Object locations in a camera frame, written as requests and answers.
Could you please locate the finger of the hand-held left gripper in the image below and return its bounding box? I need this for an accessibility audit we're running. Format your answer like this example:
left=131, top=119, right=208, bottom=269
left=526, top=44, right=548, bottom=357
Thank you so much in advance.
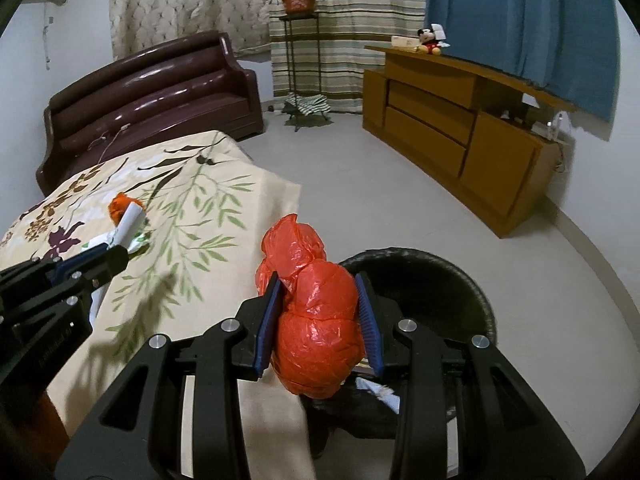
left=0, top=246, right=108, bottom=291
left=47, top=244, right=130, bottom=311

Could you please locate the brown leather sofa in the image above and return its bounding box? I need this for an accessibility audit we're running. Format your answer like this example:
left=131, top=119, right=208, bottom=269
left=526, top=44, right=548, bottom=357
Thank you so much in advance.
left=36, top=30, right=265, bottom=197

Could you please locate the floral tablecloth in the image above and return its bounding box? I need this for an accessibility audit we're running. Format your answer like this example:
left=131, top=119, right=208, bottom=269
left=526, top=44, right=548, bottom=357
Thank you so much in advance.
left=0, top=130, right=316, bottom=480

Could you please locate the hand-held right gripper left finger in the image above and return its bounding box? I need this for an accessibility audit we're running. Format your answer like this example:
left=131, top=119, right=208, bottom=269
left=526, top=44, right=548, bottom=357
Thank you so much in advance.
left=54, top=271, right=283, bottom=480

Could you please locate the green white toothpaste tube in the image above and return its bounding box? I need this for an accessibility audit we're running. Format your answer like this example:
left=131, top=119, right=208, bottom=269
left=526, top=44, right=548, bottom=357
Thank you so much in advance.
left=116, top=203, right=147, bottom=250

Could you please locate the blue curtain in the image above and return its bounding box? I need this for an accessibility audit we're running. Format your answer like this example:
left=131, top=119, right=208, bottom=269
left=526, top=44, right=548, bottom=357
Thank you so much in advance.
left=424, top=0, right=621, bottom=123

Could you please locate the striped curtain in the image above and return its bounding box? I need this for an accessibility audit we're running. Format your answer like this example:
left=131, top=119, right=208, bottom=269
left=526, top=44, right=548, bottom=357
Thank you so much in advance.
left=265, top=0, right=427, bottom=115

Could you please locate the white cable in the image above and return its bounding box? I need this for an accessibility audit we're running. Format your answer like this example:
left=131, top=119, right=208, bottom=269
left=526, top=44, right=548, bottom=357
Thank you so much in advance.
left=89, top=122, right=132, bottom=163

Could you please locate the small orange plastic bag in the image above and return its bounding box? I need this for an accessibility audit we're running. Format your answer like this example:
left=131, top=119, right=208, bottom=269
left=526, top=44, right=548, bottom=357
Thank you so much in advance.
left=108, top=192, right=143, bottom=226

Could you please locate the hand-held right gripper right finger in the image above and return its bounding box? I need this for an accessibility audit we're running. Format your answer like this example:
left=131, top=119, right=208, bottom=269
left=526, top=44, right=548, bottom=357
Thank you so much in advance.
left=354, top=271, right=586, bottom=480

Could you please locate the wooden cabinet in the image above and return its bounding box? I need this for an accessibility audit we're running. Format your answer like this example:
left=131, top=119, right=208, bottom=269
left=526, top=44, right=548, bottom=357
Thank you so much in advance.
left=362, top=44, right=576, bottom=238

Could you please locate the black trash bin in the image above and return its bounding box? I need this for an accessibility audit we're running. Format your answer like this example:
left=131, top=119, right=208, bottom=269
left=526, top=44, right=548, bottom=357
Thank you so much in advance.
left=305, top=246, right=498, bottom=456

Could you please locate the black metal plant stand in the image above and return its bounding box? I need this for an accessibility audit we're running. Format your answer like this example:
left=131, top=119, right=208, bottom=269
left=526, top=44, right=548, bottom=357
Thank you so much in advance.
left=279, top=12, right=333, bottom=133

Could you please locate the red plastic bag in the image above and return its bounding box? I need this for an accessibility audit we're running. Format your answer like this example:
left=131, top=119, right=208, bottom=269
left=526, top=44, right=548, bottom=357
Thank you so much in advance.
left=256, top=214, right=366, bottom=398

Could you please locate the beige patterned curtain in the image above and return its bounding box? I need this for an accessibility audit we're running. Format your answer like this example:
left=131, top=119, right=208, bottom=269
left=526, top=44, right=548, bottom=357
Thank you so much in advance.
left=109, top=0, right=273, bottom=61

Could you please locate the striped cloth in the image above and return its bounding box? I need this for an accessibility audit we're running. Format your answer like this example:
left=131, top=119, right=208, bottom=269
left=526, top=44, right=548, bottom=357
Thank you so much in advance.
left=282, top=92, right=331, bottom=117

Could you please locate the white crumpled paper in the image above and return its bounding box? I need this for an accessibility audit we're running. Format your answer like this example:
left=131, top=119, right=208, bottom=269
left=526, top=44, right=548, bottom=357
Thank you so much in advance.
left=356, top=377, right=402, bottom=413

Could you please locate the mouse plush toy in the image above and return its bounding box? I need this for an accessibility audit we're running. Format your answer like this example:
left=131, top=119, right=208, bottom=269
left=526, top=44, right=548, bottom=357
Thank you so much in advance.
left=417, top=28, right=443, bottom=56

